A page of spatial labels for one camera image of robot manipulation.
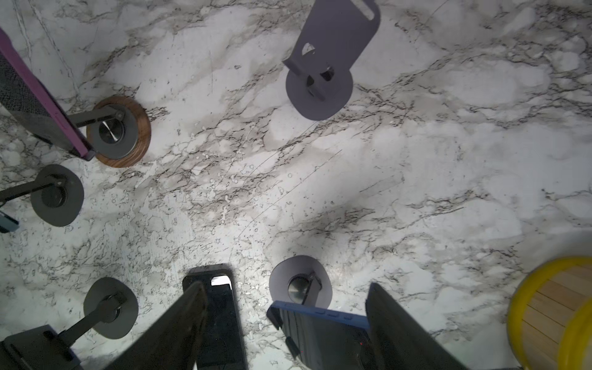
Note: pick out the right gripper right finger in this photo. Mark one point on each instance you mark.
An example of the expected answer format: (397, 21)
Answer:
(398, 340)

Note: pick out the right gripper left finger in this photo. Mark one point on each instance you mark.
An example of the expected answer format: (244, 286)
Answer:
(174, 340)

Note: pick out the blue case phone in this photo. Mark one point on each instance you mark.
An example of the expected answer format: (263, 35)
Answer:
(322, 338)

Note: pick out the front left grey stand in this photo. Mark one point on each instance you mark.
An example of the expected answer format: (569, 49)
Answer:
(110, 308)

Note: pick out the front right purple stand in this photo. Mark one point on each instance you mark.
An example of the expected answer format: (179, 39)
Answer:
(301, 280)

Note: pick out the left grey phone stand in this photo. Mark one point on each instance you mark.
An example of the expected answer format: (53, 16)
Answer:
(56, 195)

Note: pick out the wooden base phone stand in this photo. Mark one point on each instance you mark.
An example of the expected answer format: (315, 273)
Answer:
(118, 129)

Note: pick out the middle purple phone stand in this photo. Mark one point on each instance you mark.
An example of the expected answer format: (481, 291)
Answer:
(319, 82)

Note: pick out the purple case phone wooden stand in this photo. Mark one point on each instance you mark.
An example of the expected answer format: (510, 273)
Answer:
(33, 107)

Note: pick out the yellow bamboo steamer basket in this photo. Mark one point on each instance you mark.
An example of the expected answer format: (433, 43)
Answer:
(549, 317)

